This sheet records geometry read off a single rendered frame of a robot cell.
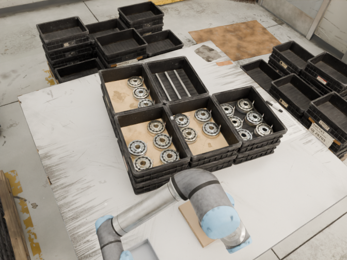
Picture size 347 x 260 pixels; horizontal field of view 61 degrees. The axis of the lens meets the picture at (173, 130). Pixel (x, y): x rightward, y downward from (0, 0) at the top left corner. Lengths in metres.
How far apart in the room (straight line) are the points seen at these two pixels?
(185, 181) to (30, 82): 2.66
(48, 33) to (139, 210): 2.39
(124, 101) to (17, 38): 2.47
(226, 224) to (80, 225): 0.86
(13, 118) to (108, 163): 1.55
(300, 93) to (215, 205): 2.17
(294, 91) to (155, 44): 1.43
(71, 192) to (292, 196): 1.21
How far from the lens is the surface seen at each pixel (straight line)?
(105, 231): 1.12
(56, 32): 3.16
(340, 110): 2.80
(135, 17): 3.34
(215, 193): 0.93
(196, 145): 1.66
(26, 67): 3.62
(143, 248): 1.49
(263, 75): 3.19
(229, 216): 0.91
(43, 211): 2.47
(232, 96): 1.91
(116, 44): 2.93
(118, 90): 1.93
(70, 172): 1.74
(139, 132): 1.69
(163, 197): 1.01
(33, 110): 2.09
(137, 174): 1.41
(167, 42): 3.18
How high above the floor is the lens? 2.14
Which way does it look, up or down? 50 degrees down
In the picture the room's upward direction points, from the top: 7 degrees clockwise
